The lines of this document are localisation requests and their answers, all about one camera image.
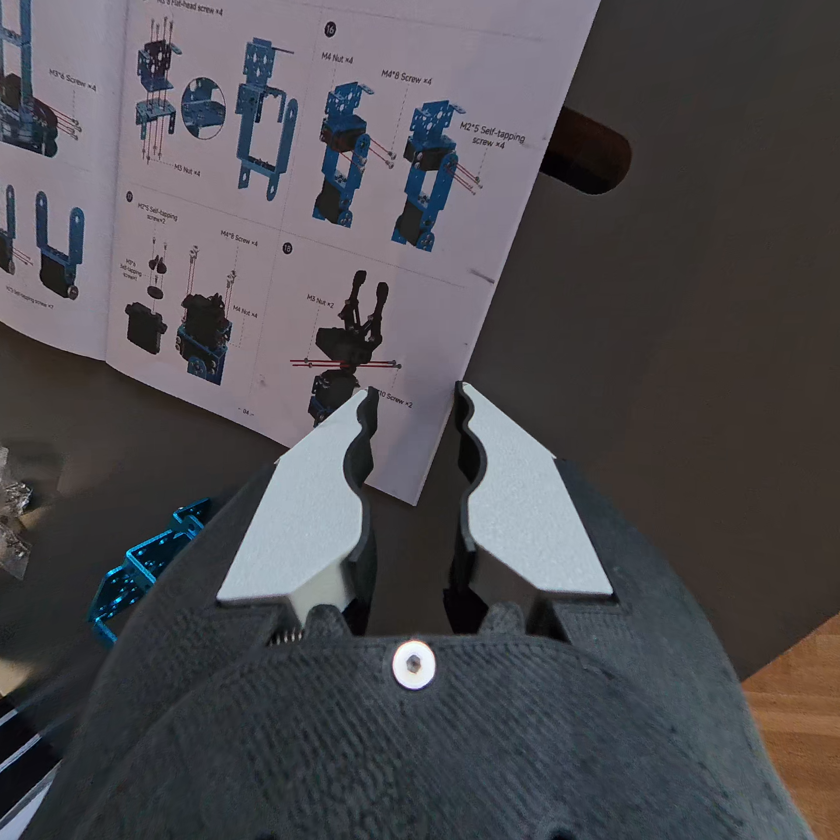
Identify white illustrated instruction manual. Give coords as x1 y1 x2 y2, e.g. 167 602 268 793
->
0 0 601 506

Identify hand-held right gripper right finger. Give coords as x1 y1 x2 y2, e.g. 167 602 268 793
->
448 381 616 601

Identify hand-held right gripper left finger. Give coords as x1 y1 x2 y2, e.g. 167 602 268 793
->
215 386 380 621

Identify dark grey desk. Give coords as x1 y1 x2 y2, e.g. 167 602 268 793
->
0 0 840 723

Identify blue metal bracket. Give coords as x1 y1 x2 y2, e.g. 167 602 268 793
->
87 497 214 651

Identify scatter of clear parts bags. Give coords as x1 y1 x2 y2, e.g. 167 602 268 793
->
0 446 34 580

